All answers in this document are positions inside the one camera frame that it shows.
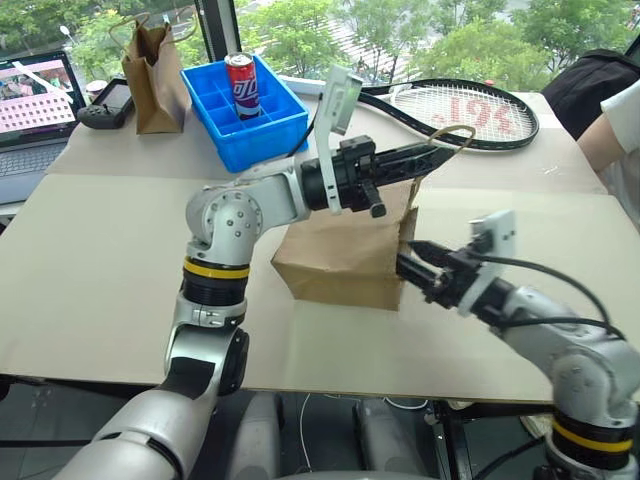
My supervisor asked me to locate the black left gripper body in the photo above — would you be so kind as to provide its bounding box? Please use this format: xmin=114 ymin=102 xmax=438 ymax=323
xmin=331 ymin=135 xmax=388 ymax=219

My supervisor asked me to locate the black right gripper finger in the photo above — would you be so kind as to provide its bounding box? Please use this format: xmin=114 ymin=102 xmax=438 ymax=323
xmin=395 ymin=252 xmax=442 ymax=292
xmin=407 ymin=240 xmax=454 ymax=270

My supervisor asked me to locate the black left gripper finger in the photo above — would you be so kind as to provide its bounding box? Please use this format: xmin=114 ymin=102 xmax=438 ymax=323
xmin=374 ymin=141 xmax=456 ymax=172
xmin=374 ymin=154 xmax=447 ymax=190

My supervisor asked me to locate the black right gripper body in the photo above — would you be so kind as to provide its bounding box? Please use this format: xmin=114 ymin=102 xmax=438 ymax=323
xmin=423 ymin=246 xmax=484 ymax=308

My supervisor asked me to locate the brown paper bag with handle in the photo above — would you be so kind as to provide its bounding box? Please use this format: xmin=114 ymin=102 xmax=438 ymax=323
xmin=269 ymin=124 xmax=477 ymax=312

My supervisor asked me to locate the black bag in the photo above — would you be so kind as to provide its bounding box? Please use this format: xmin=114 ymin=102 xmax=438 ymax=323
xmin=541 ymin=48 xmax=640 ymax=142

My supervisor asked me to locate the tall brown paper bag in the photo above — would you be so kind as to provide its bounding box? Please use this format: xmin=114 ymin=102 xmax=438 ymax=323
xmin=108 ymin=12 xmax=199 ymax=136

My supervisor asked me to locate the black tennis racket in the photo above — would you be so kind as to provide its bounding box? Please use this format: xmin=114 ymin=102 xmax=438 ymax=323
xmin=356 ymin=78 xmax=541 ymax=152

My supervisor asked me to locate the blue plastic compartment crate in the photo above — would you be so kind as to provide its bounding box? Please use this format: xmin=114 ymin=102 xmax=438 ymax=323
xmin=179 ymin=53 xmax=310 ymax=174

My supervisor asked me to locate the red cola can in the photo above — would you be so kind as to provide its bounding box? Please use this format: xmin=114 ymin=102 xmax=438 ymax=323
xmin=223 ymin=51 xmax=262 ymax=121

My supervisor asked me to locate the person's white shirt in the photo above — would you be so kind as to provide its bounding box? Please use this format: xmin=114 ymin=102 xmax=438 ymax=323
xmin=598 ymin=79 xmax=640 ymax=232

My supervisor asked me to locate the black handheld game console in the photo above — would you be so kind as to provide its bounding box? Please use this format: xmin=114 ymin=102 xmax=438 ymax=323
xmin=77 ymin=78 xmax=136 ymax=131

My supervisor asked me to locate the grey laptop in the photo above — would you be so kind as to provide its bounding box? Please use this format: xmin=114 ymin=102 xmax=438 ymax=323
xmin=0 ymin=49 xmax=89 ymax=206

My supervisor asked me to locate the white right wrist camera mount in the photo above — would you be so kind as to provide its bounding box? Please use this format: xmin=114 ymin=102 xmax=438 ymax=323
xmin=457 ymin=209 xmax=517 ymax=317

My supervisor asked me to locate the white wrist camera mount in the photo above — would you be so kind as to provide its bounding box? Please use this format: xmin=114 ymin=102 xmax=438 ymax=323
xmin=313 ymin=64 xmax=364 ymax=216
xmin=457 ymin=209 xmax=517 ymax=317

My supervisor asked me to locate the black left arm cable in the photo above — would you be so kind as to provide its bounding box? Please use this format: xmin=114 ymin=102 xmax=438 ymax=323
xmin=287 ymin=95 xmax=326 ymax=157

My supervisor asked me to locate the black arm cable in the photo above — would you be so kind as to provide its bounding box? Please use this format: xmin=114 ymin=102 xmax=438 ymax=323
xmin=477 ymin=253 xmax=629 ymax=344
xmin=287 ymin=95 xmax=326 ymax=157

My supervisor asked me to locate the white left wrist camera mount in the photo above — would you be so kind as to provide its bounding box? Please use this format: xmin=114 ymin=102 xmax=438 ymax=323
xmin=313 ymin=64 xmax=364 ymax=216

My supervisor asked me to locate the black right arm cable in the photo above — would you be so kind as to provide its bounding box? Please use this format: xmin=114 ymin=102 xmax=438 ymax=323
xmin=477 ymin=253 xmax=629 ymax=344

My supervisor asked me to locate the thin white cable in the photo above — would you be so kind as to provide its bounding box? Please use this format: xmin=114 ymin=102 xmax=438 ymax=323
xmin=298 ymin=393 xmax=315 ymax=472

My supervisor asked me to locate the black window frame post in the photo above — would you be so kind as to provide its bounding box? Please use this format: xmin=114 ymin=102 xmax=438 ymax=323
xmin=195 ymin=0 xmax=242 ymax=66

